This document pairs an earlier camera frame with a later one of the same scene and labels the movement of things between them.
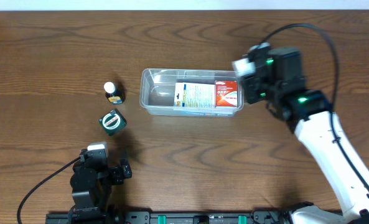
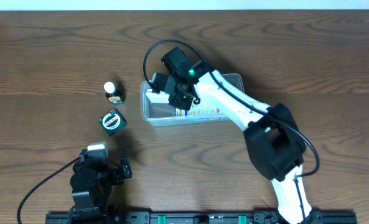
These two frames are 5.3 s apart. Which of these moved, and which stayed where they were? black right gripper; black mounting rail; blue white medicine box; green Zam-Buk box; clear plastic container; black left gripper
Moved: clear plastic container; black right gripper; blue white medicine box
Stayed: black mounting rail; black left gripper; green Zam-Buk box
